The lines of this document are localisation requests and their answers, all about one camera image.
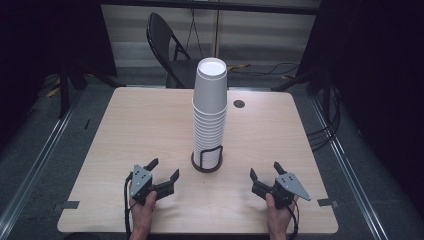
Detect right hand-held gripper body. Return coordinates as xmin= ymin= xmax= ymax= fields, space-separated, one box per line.
xmin=266 ymin=171 xmax=312 ymax=211

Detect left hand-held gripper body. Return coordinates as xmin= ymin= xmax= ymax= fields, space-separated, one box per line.
xmin=129 ymin=163 xmax=158 ymax=206

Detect dark round cup holder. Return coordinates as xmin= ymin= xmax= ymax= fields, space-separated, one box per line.
xmin=190 ymin=144 xmax=224 ymax=174

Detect single white paper cup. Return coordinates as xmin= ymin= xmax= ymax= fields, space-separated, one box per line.
xmin=192 ymin=57 xmax=230 ymax=117

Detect person's right hand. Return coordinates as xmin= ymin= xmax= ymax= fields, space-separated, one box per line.
xmin=265 ymin=192 xmax=300 ymax=232

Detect person's left hand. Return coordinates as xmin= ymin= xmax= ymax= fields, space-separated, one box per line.
xmin=129 ymin=190 xmax=158 ymax=232

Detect black metal stand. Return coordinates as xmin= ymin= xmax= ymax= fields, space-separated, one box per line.
xmin=57 ymin=59 xmax=127 ymax=120
xmin=270 ymin=64 xmax=334 ymax=113

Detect black folding chair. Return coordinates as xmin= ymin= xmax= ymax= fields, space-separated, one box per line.
xmin=145 ymin=11 xmax=230 ymax=90

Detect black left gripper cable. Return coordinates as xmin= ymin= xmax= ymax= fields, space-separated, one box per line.
xmin=123 ymin=172 xmax=135 ymax=240

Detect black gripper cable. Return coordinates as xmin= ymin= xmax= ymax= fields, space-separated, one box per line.
xmin=123 ymin=172 xmax=135 ymax=240
xmin=285 ymin=199 xmax=300 ymax=240

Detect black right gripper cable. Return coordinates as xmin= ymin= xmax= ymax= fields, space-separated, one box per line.
xmin=285 ymin=199 xmax=300 ymax=240

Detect bundle of black floor cables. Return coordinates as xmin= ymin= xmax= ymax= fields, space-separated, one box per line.
xmin=305 ymin=84 xmax=342 ymax=153

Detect metal floor rail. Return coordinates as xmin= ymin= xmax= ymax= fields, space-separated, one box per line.
xmin=0 ymin=94 xmax=83 ymax=232
xmin=309 ymin=95 xmax=390 ymax=240

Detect thin black floor cable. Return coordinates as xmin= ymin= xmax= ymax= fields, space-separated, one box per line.
xmin=229 ymin=61 xmax=301 ymax=78

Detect hanging black cable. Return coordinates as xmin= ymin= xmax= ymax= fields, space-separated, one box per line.
xmin=185 ymin=7 xmax=205 ymax=60

